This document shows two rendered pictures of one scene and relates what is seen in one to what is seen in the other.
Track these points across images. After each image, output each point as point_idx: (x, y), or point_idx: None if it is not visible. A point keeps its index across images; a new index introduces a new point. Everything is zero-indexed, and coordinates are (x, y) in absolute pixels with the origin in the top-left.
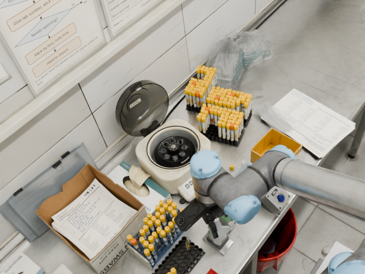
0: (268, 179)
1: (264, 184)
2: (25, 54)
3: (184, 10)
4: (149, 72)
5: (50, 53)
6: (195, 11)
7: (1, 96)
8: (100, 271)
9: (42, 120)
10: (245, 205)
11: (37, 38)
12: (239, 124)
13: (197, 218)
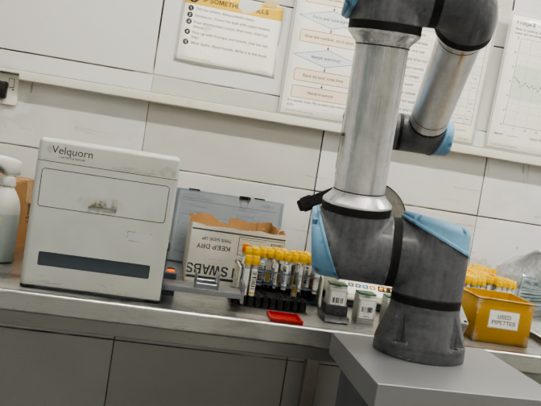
0: (406, 118)
1: (398, 118)
2: (297, 66)
3: (486, 180)
4: None
5: (315, 85)
6: (504, 196)
7: (254, 85)
8: (190, 261)
9: (267, 142)
10: None
11: (314, 63)
12: (469, 279)
13: (322, 197)
